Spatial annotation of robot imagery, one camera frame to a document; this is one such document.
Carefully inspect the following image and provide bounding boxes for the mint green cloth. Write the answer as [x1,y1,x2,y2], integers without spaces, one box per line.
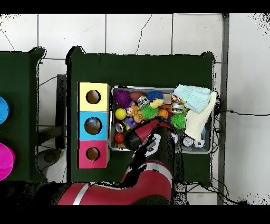
[172,83,211,114]

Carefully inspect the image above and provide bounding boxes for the cream knitted cloth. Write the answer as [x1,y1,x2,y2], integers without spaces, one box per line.
[184,91,218,142]

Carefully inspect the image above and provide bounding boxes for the wooden box with three holes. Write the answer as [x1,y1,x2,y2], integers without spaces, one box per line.
[76,82,111,170]

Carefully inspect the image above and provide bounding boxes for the yellow ball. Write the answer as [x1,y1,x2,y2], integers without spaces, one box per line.
[114,108,127,120]

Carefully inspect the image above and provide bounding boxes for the brown toy football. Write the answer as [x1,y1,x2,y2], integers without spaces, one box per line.
[129,91,145,102]

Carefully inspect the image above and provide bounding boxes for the purple spiky ball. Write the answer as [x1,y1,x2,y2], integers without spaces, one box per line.
[113,89,132,109]

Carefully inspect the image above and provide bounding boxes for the blue rubber koosh ball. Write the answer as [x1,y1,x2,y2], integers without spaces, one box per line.
[146,90,164,102]

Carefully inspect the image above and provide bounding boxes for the orange toy basketball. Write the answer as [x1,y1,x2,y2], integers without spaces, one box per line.
[158,108,169,119]

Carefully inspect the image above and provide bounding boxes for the dark green table cloth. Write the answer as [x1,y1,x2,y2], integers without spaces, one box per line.
[66,45,215,188]
[0,46,47,183]

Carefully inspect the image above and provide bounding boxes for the small soccer ball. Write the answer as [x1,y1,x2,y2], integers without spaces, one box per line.
[193,138,206,148]

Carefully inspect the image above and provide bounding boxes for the black stand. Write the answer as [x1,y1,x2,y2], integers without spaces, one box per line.
[55,73,68,150]

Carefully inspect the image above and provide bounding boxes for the dark grey rounded base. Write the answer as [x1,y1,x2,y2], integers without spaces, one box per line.
[37,147,64,173]

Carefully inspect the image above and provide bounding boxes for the grey metal bar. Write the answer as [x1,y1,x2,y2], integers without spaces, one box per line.
[217,13,230,205]

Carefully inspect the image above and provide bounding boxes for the blue round disc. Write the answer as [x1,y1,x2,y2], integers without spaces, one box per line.
[0,96,10,125]

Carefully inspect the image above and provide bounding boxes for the magenta round disc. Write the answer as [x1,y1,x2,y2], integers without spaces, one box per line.
[0,142,15,181]

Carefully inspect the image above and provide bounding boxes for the wire mesh bin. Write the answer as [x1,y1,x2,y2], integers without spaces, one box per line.
[109,85,214,154]

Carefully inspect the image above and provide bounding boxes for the black cable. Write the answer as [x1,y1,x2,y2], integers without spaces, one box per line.
[215,109,270,116]

